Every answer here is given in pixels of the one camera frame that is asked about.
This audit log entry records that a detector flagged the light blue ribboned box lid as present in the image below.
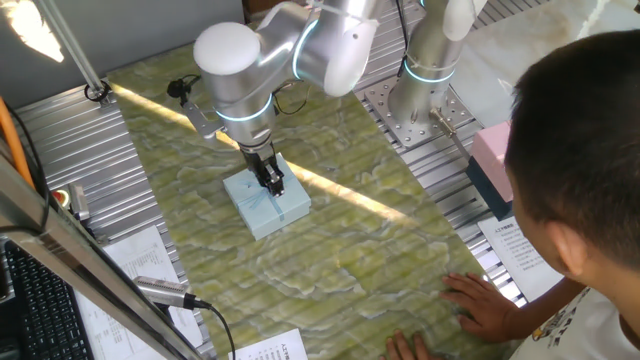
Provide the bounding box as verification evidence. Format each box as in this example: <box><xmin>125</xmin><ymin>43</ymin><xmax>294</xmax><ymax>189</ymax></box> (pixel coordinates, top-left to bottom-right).
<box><xmin>222</xmin><ymin>152</ymin><xmax>312</xmax><ymax>242</ymax></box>

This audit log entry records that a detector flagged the bright lamp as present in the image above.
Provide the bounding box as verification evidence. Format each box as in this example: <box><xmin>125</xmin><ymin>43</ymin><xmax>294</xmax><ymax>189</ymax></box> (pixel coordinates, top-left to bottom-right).
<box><xmin>0</xmin><ymin>0</ymin><xmax>65</xmax><ymax>65</ymax></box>

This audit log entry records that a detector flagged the person right forearm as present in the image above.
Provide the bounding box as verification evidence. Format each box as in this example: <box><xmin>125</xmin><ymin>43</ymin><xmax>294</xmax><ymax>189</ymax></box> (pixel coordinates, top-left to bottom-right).
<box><xmin>507</xmin><ymin>277</ymin><xmax>586</xmax><ymax>341</ymax></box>

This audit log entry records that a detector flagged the white printed t-shirt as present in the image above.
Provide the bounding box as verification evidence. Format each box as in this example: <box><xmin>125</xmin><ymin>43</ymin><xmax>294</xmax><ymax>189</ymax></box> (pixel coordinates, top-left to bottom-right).
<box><xmin>509</xmin><ymin>287</ymin><xmax>640</xmax><ymax>360</ymax></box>

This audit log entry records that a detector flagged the large printed paper sheet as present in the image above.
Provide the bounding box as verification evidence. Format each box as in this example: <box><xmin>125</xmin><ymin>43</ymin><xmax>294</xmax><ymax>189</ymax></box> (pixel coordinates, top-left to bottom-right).
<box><xmin>74</xmin><ymin>224</ymin><xmax>204</xmax><ymax>360</ymax></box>

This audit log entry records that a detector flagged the thin black cable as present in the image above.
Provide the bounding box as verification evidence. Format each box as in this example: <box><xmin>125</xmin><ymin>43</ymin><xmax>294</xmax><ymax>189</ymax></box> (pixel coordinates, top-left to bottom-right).
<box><xmin>4</xmin><ymin>102</ymin><xmax>51</xmax><ymax>236</ymax></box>

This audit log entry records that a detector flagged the white marble pattern sheet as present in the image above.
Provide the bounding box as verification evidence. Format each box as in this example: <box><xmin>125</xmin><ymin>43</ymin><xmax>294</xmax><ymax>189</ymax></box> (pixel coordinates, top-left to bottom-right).
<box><xmin>449</xmin><ymin>0</ymin><xmax>640</xmax><ymax>129</ymax></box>

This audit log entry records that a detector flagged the dark navy box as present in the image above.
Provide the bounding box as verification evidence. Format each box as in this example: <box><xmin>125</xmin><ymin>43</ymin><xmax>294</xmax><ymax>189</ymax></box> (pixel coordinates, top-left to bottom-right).
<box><xmin>465</xmin><ymin>157</ymin><xmax>514</xmax><ymax>222</ymax></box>

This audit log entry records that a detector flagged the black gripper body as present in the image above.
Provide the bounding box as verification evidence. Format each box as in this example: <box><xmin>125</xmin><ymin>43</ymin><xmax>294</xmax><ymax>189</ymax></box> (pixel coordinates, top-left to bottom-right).
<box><xmin>239</xmin><ymin>142</ymin><xmax>279</xmax><ymax>179</ymax></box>

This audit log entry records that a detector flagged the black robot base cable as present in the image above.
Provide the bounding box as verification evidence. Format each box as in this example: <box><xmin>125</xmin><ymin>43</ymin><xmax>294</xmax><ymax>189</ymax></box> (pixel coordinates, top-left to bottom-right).
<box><xmin>394</xmin><ymin>0</ymin><xmax>412</xmax><ymax>79</ymax></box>

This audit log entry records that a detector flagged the person right hand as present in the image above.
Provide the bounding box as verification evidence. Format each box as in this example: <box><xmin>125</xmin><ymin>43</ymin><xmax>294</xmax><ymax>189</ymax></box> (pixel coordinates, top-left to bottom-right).
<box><xmin>439</xmin><ymin>272</ymin><xmax>520</xmax><ymax>344</ymax></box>

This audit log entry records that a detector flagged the person head dark hair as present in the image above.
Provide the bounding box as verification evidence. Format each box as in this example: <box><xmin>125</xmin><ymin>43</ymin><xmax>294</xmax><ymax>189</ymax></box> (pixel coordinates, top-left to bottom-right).
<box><xmin>503</xmin><ymin>29</ymin><xmax>640</xmax><ymax>321</ymax></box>

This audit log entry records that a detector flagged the aluminium frame bar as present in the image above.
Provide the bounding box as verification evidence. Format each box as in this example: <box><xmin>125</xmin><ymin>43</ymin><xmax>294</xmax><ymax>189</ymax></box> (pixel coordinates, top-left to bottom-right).
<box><xmin>0</xmin><ymin>149</ymin><xmax>206</xmax><ymax>360</ymax></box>

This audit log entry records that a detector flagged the pink gift box with bow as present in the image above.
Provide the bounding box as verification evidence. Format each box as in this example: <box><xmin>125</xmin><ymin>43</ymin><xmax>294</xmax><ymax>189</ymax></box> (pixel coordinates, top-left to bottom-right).
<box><xmin>469</xmin><ymin>121</ymin><xmax>514</xmax><ymax>204</ymax></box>

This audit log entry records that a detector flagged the person left hand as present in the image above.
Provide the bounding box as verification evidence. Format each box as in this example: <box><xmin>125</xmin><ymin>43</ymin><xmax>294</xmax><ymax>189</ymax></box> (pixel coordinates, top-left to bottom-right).
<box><xmin>379</xmin><ymin>329</ymin><xmax>444</xmax><ymax>360</ymax></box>

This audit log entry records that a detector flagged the brass base connector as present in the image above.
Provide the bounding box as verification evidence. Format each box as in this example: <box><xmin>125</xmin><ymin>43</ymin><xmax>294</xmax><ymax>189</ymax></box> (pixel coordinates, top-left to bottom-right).
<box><xmin>429</xmin><ymin>106</ymin><xmax>458</xmax><ymax>139</ymax></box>

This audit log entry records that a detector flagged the black keyboard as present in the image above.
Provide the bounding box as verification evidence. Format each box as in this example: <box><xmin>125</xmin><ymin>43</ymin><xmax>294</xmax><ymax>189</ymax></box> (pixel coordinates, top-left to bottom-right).
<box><xmin>3</xmin><ymin>239</ymin><xmax>94</xmax><ymax>360</ymax></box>

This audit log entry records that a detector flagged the metal lamp pole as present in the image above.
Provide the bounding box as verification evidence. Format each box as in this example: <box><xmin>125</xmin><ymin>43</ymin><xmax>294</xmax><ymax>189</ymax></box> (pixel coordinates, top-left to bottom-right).
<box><xmin>35</xmin><ymin>0</ymin><xmax>114</xmax><ymax>104</ymax></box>

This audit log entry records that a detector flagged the small printed paper sheet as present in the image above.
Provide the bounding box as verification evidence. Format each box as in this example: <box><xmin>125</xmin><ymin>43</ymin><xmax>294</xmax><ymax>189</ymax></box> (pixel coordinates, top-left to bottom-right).
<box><xmin>228</xmin><ymin>328</ymin><xmax>309</xmax><ymax>360</ymax></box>

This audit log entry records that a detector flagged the metal robot mounting plate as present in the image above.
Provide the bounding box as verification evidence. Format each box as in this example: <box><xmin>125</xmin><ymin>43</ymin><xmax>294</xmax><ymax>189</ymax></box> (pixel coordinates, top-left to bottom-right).
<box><xmin>364</xmin><ymin>74</ymin><xmax>484</xmax><ymax>149</ymax></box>

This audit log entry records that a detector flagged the grey metal clamp device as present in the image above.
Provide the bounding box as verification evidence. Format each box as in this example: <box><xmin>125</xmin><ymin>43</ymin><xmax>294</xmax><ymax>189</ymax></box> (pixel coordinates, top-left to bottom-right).
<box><xmin>68</xmin><ymin>182</ymin><xmax>91</xmax><ymax>222</ymax></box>

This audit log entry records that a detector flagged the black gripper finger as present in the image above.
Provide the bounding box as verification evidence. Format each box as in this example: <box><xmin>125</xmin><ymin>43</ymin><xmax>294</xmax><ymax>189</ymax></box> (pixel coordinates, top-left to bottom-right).
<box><xmin>255</xmin><ymin>169</ymin><xmax>275</xmax><ymax>196</ymax></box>
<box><xmin>264</xmin><ymin>162</ymin><xmax>285</xmax><ymax>197</ymax></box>

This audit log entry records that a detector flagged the red emergency stop button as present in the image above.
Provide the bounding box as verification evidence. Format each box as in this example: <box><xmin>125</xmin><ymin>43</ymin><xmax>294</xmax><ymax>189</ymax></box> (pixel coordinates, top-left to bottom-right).
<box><xmin>51</xmin><ymin>187</ymin><xmax>72</xmax><ymax>210</ymax></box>

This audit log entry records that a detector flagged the green marble pattern mat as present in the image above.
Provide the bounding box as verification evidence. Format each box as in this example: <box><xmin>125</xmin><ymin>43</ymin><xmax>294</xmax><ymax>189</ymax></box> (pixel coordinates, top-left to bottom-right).
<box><xmin>107</xmin><ymin>42</ymin><xmax>526</xmax><ymax>360</ymax></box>

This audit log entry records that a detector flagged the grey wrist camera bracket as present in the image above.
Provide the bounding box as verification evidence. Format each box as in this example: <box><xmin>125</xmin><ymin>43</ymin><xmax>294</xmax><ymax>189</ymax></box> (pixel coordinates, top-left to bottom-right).
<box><xmin>179</xmin><ymin>94</ymin><xmax>227</xmax><ymax>144</ymax></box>

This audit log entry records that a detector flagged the orange tube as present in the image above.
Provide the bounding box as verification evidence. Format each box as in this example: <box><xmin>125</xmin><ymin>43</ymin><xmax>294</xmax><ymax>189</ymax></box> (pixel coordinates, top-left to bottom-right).
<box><xmin>0</xmin><ymin>97</ymin><xmax>36</xmax><ymax>191</ymax></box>

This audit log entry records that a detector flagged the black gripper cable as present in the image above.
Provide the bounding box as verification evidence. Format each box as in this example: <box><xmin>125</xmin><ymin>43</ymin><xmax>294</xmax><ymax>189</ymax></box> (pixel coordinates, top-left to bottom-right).
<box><xmin>272</xmin><ymin>82</ymin><xmax>312</xmax><ymax>117</ymax></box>

